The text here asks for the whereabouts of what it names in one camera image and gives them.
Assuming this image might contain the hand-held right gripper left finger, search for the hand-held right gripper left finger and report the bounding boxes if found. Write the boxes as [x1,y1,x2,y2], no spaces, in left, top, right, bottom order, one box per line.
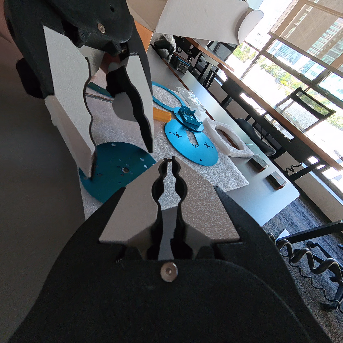
[100,159,169,260]

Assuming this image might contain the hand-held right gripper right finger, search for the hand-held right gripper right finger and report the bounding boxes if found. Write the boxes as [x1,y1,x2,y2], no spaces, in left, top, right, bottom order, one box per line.
[171,155,240,259]

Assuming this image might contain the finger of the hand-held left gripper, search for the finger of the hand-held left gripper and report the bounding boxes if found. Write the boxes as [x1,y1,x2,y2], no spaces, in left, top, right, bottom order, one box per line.
[43,25,97,179]
[105,53,155,154]

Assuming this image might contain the teal perforated metal disc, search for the teal perforated metal disc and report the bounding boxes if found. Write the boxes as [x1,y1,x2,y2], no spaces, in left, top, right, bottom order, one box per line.
[79,141,157,203]

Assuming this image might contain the wood-edged black office desk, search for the wood-edged black office desk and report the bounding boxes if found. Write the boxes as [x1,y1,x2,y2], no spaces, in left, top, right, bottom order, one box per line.
[218,63,343,183]
[184,37,236,72]

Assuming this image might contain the white foam sheet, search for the white foam sheet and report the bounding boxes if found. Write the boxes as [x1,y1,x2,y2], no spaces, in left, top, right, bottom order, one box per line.
[80,82,250,220]

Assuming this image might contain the blue round metal plate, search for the blue round metal plate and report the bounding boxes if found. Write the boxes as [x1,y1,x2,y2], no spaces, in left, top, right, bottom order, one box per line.
[173,106,206,133]

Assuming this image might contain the black device with blue label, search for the black device with blue label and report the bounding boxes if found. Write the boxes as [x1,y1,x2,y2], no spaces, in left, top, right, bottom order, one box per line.
[171,52,193,72]

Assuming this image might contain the clear plastic wrapper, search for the clear plastic wrapper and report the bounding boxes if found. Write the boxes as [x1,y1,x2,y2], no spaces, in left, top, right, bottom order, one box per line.
[175,85,207,119]

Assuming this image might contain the blue metal brackets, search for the blue metal brackets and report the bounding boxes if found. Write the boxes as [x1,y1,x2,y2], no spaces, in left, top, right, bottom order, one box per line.
[178,105,203,127]

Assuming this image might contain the blue disc with rectangular slot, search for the blue disc with rectangular slot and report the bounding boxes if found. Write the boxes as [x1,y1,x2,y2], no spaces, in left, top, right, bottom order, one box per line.
[164,117,219,167]

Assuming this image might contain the small black box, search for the small black box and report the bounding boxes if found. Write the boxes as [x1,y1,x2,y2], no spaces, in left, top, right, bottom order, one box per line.
[247,154,270,172]
[266,171,288,191]

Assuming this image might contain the black slat-back chair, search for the black slat-back chair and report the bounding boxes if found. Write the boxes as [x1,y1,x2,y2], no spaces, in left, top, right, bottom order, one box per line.
[275,86,337,126]

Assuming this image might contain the large grid window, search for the large grid window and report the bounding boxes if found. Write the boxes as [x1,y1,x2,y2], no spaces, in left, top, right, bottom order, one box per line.
[232,0,343,189]

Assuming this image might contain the light blue metal ring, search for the light blue metal ring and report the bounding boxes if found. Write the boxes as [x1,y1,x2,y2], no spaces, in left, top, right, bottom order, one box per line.
[151,81,189,111]

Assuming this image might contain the yellow-handled screwdriver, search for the yellow-handled screwdriver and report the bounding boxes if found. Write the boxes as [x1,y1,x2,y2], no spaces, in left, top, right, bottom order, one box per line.
[85,92,172,123]

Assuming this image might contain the teal metal ring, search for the teal metal ring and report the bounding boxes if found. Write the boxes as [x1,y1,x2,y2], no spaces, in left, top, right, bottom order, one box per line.
[86,81,114,99]

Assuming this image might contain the white foam square frame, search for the white foam square frame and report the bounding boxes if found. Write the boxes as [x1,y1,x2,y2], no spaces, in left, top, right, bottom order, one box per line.
[203,117,255,158]

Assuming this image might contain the thin coiled black cable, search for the thin coiled black cable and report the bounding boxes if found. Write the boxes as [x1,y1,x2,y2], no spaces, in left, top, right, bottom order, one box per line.
[291,265,343,306]

